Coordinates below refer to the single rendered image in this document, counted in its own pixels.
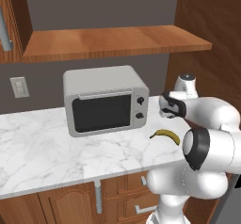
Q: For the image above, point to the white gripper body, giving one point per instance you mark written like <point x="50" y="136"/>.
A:
<point x="164" y="102"/>

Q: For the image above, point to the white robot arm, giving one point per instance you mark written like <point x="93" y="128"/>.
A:
<point x="207" y="184"/>

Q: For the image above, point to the yellow banana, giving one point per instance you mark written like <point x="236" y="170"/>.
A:
<point x="169" y="134"/>

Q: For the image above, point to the black microwave knob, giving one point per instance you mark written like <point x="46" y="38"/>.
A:
<point x="140" y="100"/>
<point x="139" y="115"/>

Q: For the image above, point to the dark microwave door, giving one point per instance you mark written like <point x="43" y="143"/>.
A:
<point x="102" y="113"/>

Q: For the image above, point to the grey microwave oven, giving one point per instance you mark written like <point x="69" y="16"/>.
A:
<point x="100" y="80"/>

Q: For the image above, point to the wooden drawer front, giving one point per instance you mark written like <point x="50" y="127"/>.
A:
<point x="135" y="181"/>
<point x="141" y="199"/>

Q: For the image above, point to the tall wooden side panel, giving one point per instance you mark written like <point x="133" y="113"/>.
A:
<point x="210" y="20"/>

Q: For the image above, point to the wooden base cupboard door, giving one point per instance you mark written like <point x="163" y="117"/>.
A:
<point x="19" y="210"/>
<point x="70" y="205"/>

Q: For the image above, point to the wooden wall shelf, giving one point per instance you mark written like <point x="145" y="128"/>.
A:
<point x="109" y="42"/>

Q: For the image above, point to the white wall socket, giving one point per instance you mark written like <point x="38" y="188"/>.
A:
<point x="19" y="87"/>

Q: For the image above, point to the wooden wall cupboard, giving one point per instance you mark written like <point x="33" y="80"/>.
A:
<point x="15" y="20"/>

